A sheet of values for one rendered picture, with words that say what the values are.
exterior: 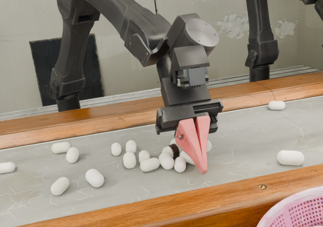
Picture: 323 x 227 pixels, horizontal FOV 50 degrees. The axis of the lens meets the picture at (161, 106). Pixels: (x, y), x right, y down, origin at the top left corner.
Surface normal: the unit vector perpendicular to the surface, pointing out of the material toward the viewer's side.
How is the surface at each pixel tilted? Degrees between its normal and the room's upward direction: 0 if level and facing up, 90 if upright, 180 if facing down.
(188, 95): 41
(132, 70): 90
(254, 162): 0
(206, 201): 0
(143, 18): 31
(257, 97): 45
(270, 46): 79
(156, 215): 0
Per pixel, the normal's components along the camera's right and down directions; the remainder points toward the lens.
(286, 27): 0.24, 0.29
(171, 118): 0.07, -0.52
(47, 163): -0.10, -0.94
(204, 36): 0.38, -0.54
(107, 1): -0.75, 0.24
